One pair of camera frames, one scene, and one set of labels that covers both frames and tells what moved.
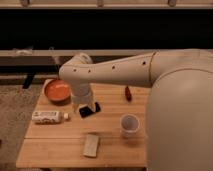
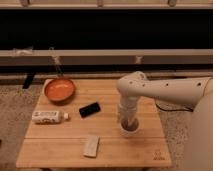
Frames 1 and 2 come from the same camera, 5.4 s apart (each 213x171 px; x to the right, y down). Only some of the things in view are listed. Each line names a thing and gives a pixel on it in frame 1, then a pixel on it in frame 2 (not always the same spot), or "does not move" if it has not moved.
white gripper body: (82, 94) → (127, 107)
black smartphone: (85, 111) does not move
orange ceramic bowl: (57, 91) does not move
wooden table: (62, 144) does not move
